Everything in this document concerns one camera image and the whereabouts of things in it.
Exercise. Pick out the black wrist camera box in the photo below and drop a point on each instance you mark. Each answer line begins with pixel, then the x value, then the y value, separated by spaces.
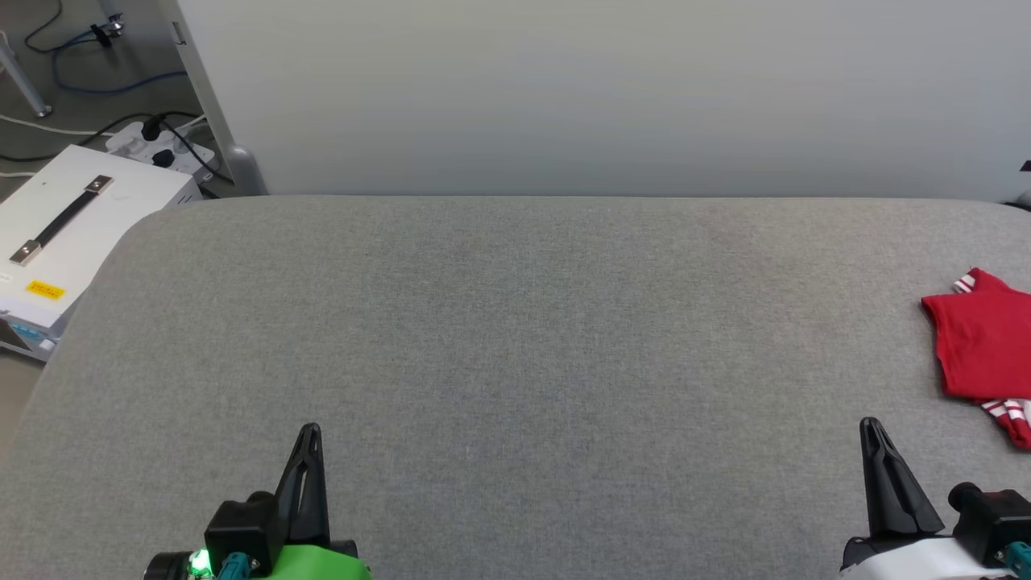
pixel 995 515
pixel 242 524

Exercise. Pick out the white backdrop panel with frame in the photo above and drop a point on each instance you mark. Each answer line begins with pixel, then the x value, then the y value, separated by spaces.
pixel 604 97

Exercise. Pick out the red garment with white stripes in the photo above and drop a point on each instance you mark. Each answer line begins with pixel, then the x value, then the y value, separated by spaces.
pixel 987 338

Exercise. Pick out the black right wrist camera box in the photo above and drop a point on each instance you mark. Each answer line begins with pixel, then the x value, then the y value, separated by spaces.
pixel 995 515

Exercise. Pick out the grey metal leg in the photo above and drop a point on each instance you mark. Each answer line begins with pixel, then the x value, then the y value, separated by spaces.
pixel 24 84

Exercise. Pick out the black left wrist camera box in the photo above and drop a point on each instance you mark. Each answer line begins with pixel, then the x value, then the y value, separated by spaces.
pixel 242 524

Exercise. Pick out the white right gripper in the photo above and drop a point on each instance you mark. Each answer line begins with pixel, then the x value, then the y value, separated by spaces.
pixel 910 560

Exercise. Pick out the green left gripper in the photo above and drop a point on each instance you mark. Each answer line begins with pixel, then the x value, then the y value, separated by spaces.
pixel 322 564

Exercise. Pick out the white power strip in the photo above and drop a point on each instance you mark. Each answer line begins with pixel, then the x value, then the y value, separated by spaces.
pixel 149 149

